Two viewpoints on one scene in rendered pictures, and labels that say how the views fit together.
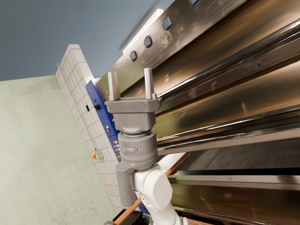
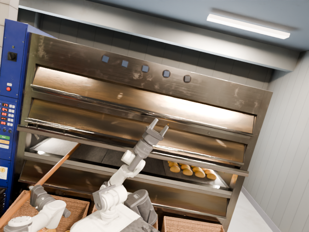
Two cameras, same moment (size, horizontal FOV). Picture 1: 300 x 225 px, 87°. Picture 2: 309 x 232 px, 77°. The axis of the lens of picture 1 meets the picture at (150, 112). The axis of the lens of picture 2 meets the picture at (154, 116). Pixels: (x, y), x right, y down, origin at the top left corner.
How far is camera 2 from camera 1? 0.91 m
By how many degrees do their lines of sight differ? 51
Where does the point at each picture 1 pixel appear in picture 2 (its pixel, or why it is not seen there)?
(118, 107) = (153, 134)
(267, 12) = (182, 107)
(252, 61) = (167, 120)
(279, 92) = (167, 139)
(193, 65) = (142, 102)
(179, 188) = (68, 172)
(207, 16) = (164, 87)
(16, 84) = not seen: outside the picture
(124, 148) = (144, 149)
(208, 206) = (90, 188)
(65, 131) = not seen: outside the picture
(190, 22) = (156, 81)
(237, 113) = not seen: hidden behind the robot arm
